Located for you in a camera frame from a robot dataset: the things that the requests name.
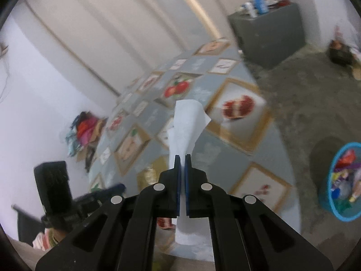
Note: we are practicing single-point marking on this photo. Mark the blue lotion bottle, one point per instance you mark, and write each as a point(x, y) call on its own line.
point(260, 1)

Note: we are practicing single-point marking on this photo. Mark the small white bottle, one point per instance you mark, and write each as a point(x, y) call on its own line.
point(251, 10)

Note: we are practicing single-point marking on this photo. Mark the dark furniture piece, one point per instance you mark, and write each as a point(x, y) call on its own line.
point(26, 225)

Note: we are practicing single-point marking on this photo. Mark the brown paper bag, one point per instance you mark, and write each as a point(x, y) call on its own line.
point(88, 158)

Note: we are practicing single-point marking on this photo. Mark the grey cabinet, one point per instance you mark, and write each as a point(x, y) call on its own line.
point(268, 36)

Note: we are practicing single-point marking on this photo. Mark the blue mesh wastebasket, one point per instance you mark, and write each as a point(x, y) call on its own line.
point(327, 194)

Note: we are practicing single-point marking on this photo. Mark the red snack packet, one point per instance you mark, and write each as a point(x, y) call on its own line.
point(346, 159)

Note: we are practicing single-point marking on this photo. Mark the white tissue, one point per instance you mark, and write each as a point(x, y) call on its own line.
point(186, 127)

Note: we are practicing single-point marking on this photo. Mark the beige curtain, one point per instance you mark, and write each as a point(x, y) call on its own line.
point(112, 19)

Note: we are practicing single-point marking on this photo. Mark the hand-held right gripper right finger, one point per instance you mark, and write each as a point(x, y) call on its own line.
point(188, 186)

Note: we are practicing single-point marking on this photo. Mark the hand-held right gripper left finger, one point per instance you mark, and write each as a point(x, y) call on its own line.
point(177, 186)

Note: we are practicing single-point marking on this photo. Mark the dark brown box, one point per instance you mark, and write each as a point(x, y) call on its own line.
point(341, 52)

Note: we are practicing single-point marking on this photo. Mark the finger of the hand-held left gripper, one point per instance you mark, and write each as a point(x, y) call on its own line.
point(112, 190)

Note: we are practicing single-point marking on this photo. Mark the pile of colourful clothes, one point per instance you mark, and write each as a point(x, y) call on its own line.
point(84, 129)

